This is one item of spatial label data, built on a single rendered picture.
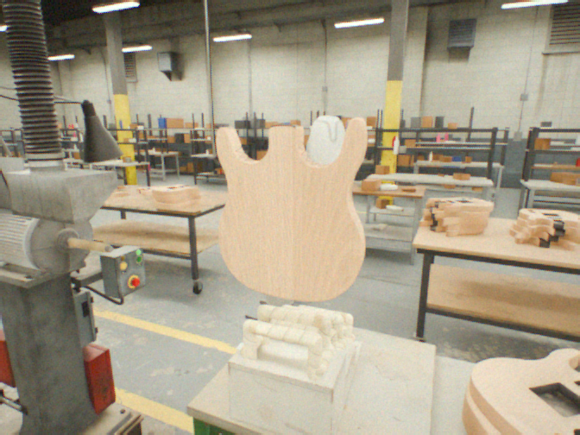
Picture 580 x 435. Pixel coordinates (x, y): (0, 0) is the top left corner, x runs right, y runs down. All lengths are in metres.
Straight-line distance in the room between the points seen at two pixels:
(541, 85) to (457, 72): 2.11
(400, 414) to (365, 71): 11.55
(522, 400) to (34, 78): 1.60
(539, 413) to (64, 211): 1.36
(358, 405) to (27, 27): 1.44
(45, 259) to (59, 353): 0.51
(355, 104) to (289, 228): 11.47
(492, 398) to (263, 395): 0.55
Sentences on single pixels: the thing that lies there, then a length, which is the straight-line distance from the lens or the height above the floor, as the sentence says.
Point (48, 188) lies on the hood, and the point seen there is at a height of 1.49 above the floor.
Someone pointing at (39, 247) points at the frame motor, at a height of 1.26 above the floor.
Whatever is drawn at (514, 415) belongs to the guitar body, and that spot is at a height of 1.03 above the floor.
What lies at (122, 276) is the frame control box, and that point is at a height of 1.02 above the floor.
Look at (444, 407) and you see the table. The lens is 1.23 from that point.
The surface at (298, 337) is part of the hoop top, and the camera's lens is 0.86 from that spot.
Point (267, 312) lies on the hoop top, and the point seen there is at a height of 1.20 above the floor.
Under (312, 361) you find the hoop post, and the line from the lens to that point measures 0.88.
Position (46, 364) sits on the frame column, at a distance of 1.90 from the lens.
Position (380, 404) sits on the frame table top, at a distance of 1.14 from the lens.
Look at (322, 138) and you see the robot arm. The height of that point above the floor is 1.64.
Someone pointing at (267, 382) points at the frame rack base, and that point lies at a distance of 0.95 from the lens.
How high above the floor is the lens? 1.67
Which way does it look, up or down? 14 degrees down
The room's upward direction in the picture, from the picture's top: straight up
